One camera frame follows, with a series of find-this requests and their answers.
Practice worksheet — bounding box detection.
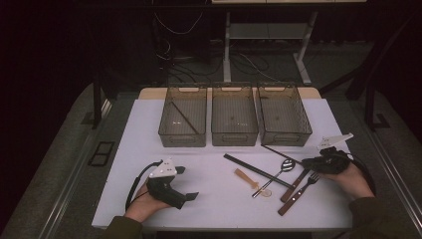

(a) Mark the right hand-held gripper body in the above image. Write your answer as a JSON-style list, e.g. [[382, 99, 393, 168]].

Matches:
[[316, 132, 354, 175]]

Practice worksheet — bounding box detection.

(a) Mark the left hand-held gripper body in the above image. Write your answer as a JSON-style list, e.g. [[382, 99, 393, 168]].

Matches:
[[146, 157, 187, 210]]

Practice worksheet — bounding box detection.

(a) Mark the brown wooden chopstick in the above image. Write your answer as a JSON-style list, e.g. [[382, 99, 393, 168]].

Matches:
[[260, 143, 304, 164], [169, 100, 201, 135]]

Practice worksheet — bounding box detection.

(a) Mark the smoky transparent plastic bin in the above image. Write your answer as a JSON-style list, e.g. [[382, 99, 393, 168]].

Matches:
[[157, 83, 208, 148], [257, 82, 314, 147], [211, 82, 259, 147]]

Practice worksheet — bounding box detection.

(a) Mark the wooden handled fork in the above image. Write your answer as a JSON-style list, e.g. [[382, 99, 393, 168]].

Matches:
[[277, 171, 321, 217]]

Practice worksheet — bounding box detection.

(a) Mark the metal slotted spoon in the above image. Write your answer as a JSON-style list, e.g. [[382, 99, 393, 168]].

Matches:
[[251, 158, 297, 199]]

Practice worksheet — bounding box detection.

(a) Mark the black chopstick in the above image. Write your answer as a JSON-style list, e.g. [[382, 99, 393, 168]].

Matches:
[[223, 152, 295, 189], [223, 153, 296, 191]]

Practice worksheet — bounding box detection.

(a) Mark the wooden spoon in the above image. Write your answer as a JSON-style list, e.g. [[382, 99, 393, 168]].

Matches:
[[233, 167, 273, 198]]

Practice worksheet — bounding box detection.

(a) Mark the person's left hand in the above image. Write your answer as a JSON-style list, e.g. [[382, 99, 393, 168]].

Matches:
[[124, 183, 172, 223]]

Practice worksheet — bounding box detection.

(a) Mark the black metal stand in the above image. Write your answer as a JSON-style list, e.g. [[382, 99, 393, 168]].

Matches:
[[363, 85, 392, 132], [91, 75, 105, 130]]

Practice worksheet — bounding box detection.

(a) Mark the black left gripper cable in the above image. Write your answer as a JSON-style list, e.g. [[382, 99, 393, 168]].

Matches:
[[124, 159, 164, 212]]

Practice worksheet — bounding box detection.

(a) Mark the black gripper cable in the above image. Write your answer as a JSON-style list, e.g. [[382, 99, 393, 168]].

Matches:
[[346, 153, 378, 197], [124, 159, 164, 212]]

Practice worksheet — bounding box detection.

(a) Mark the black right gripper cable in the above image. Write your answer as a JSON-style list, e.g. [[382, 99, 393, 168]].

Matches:
[[346, 153, 378, 197]]

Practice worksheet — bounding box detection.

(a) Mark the metal floor rail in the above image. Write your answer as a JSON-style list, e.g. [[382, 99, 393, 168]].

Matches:
[[39, 99, 112, 239], [370, 127, 422, 233]]

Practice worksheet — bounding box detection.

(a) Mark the black floor frame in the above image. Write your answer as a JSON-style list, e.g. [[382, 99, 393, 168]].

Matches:
[[87, 140, 115, 167]]

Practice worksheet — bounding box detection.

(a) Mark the tangle of floor cables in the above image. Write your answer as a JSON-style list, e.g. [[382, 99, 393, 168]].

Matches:
[[161, 49, 283, 85]]

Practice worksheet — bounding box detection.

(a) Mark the white metal desk frame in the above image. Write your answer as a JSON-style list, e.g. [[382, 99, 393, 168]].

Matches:
[[222, 11, 314, 86]]

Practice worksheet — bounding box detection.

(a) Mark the white hanging cable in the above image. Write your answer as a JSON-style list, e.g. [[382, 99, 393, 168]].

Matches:
[[153, 12, 204, 36]]

